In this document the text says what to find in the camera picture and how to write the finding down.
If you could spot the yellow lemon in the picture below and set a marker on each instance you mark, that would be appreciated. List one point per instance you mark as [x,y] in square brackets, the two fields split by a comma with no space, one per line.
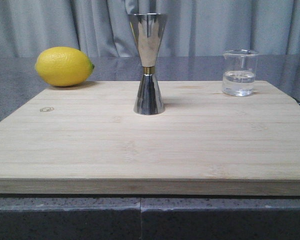
[63,66]

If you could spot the steel double jigger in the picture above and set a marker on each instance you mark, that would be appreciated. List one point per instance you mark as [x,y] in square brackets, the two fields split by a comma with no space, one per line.
[148,62]

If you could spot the bamboo cutting board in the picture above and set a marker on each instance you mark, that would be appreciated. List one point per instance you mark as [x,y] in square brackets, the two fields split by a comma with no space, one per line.
[88,140]

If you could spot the grey curtain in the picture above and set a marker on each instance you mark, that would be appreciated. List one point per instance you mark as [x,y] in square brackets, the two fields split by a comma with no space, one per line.
[107,28]

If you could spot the clear glass beaker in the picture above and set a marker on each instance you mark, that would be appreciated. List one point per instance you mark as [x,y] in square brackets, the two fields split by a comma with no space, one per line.
[239,72]

